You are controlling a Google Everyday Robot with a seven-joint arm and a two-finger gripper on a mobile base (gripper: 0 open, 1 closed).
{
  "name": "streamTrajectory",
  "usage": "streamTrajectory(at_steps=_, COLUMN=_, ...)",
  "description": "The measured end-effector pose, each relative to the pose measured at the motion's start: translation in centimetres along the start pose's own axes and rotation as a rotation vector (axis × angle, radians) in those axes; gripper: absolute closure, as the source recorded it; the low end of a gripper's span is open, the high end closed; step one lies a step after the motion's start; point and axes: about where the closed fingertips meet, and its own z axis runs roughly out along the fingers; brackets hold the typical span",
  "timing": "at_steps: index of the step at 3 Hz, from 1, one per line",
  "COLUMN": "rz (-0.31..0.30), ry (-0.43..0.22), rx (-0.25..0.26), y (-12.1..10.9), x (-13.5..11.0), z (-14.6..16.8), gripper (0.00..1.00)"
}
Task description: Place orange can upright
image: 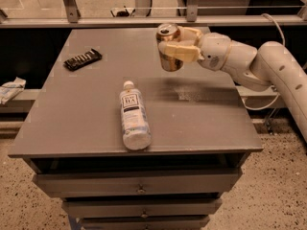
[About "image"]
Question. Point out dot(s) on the grey metal railing frame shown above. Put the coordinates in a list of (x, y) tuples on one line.
[(150, 13)]

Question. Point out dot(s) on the white crumpled packet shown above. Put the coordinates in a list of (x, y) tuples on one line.
[(11, 89)]

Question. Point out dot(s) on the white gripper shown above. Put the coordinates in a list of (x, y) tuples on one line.
[(213, 52)]

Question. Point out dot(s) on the black object behind railing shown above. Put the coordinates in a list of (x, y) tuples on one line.
[(122, 12)]

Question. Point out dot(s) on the white tea bottle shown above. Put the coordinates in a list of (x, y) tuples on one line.
[(136, 130)]

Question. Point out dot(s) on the bottom grey drawer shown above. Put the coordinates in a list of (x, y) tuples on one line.
[(150, 223)]

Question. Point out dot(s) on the black snack bar wrapper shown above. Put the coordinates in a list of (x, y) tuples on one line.
[(77, 62)]

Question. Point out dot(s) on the orange soda can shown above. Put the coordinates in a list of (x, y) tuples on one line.
[(167, 36)]

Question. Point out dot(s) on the top grey drawer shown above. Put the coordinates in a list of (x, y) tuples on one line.
[(137, 183)]

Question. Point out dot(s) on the middle grey drawer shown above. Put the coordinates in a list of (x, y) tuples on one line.
[(142, 208)]

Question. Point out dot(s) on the grey drawer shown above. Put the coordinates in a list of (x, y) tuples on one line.
[(142, 208), (137, 183), (150, 223)]

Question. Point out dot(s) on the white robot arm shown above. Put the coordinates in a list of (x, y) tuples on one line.
[(256, 69)]

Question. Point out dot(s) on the grey drawer cabinet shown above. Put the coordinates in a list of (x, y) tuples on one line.
[(196, 117)]

